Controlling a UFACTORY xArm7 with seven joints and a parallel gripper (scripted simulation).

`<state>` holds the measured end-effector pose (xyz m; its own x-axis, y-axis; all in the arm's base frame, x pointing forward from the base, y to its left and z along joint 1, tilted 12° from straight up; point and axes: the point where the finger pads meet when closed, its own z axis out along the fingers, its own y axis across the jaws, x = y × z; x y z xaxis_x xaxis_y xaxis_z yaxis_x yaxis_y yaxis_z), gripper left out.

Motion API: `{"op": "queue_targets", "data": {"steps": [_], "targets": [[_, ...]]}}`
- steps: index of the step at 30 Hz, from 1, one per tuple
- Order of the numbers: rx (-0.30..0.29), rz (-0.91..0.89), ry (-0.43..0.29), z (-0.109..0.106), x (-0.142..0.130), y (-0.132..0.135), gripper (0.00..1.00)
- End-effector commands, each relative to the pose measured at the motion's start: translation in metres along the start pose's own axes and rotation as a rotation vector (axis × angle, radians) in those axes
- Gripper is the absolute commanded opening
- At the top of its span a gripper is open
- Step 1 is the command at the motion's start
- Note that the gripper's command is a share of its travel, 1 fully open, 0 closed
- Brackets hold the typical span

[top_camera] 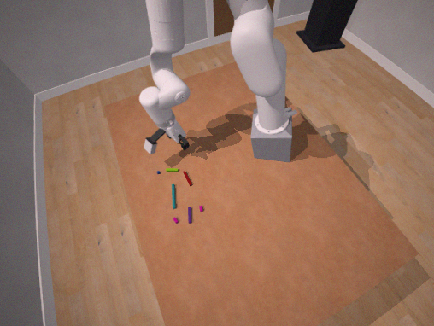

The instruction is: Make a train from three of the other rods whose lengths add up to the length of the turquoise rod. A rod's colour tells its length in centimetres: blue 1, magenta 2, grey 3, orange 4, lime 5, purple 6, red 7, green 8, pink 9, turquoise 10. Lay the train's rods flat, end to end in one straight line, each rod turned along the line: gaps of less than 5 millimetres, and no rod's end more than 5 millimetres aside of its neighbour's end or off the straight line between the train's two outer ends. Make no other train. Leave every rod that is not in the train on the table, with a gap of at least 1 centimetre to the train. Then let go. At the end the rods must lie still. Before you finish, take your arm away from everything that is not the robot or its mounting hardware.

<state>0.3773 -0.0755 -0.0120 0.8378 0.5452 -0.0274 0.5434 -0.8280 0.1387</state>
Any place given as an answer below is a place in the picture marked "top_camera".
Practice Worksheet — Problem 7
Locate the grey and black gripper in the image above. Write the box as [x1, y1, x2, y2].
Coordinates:
[161, 119, 190, 150]

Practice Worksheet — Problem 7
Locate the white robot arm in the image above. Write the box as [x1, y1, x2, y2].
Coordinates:
[139, 0, 297, 154]

